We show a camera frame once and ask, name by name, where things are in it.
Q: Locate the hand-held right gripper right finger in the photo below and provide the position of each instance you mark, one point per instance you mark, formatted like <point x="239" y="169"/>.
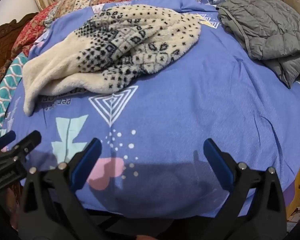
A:
<point x="218" y="161"/>

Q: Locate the grey quilted jacket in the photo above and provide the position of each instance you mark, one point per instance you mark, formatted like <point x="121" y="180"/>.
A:
<point x="265" y="30"/>

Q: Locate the teal wave patterned cloth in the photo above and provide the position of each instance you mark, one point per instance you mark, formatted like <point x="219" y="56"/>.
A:
<point x="5" y="92"/>

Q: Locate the carved wooden headboard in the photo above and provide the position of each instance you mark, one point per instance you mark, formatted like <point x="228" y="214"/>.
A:
<point x="2" y="40"/>

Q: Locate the blue printed bedsheet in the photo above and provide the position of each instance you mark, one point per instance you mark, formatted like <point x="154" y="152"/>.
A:
<point x="190" y="92"/>

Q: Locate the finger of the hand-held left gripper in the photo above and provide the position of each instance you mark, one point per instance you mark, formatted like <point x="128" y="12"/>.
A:
<point x="30" y="140"/>
<point x="5" y="138"/>

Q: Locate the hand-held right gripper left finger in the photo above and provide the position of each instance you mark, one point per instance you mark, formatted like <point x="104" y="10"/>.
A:
<point x="86" y="161"/>

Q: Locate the cream fleece lining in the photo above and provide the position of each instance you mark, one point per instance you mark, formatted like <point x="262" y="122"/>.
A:
<point x="140" y="30"/>

